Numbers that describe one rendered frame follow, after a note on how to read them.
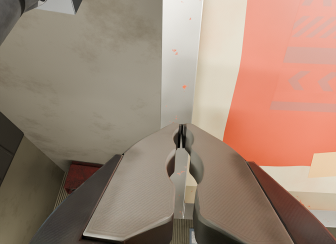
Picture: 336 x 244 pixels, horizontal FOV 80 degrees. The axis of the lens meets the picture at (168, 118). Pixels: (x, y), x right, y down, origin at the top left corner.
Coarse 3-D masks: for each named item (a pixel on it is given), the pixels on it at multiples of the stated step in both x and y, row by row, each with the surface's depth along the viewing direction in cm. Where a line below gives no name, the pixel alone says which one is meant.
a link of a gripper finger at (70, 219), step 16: (112, 160) 9; (96, 176) 8; (80, 192) 7; (96, 192) 7; (64, 208) 7; (80, 208) 7; (48, 224) 6; (64, 224) 6; (80, 224) 6; (32, 240) 6; (48, 240) 6; (64, 240) 6; (80, 240) 6; (96, 240) 6
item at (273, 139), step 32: (256, 0) 21; (288, 0) 21; (256, 32) 23; (288, 32) 22; (256, 64) 24; (256, 96) 26; (256, 128) 28; (288, 128) 28; (320, 128) 28; (256, 160) 31; (288, 160) 30
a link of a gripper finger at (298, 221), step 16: (256, 176) 8; (272, 192) 8; (288, 192) 8; (288, 208) 7; (304, 208) 7; (288, 224) 6; (304, 224) 6; (320, 224) 6; (304, 240) 6; (320, 240) 6
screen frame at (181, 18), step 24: (168, 0) 18; (192, 0) 18; (168, 24) 19; (192, 24) 19; (168, 48) 20; (192, 48) 20; (168, 72) 22; (192, 72) 21; (168, 96) 23; (192, 96) 23; (168, 120) 24; (192, 192) 32; (312, 192) 33
